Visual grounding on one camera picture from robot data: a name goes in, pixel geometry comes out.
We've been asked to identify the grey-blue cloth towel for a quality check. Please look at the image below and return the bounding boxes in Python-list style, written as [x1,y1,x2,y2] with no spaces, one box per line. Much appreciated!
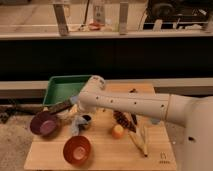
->
[71,116,87,136]

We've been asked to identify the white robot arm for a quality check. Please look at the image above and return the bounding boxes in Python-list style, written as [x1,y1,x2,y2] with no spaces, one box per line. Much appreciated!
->
[78,75,213,171]

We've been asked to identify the small metal cup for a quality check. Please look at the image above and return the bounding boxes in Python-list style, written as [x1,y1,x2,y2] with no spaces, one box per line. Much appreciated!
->
[82,115,92,130]

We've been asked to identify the white small cup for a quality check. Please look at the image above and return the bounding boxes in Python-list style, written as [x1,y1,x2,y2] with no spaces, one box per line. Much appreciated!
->
[57,110,69,121]

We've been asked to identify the blue small cup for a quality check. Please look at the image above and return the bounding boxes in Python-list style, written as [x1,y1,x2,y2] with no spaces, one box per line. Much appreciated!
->
[150,119,160,125]

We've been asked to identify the dark pine cone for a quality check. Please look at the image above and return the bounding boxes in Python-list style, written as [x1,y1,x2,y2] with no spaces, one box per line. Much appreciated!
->
[113,111,136,132]

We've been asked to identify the green plastic tray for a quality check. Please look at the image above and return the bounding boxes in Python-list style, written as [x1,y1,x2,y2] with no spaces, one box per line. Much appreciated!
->
[43,75,90,106]

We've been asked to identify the orange round fruit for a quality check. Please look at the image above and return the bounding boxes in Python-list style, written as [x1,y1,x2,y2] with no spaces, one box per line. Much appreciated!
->
[111,124,124,139]

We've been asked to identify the wooden cutting board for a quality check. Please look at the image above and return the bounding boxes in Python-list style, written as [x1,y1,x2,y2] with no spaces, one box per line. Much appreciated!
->
[24,109,177,171]

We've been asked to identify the corn cob with husk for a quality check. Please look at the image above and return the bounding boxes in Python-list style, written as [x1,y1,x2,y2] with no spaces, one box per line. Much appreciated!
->
[129,128,148,157]

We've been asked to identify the red-brown bowl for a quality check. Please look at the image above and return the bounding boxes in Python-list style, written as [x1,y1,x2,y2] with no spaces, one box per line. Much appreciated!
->
[63,136,91,166]

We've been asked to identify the purple bowl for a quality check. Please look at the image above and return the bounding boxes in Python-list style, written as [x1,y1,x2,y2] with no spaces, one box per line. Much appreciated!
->
[30,111,58,136]

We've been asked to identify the dark spatula with handle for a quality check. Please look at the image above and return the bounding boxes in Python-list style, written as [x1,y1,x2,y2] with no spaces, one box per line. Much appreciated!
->
[49,96,78,115]

